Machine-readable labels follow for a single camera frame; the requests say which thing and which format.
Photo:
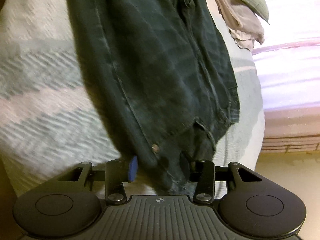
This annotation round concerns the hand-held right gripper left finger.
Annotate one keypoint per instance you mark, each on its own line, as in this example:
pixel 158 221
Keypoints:
pixel 132 168

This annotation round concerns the folded pink cloth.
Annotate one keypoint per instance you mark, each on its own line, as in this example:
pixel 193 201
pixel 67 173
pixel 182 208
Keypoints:
pixel 237 17

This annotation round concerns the pink and grey blanket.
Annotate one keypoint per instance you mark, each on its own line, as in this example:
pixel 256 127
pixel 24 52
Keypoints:
pixel 37 80

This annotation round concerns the dark denim jeans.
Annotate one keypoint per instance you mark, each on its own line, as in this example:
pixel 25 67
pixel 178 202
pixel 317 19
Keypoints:
pixel 155 67

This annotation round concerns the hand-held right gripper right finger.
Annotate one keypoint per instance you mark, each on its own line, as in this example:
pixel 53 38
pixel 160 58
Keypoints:
pixel 205 172

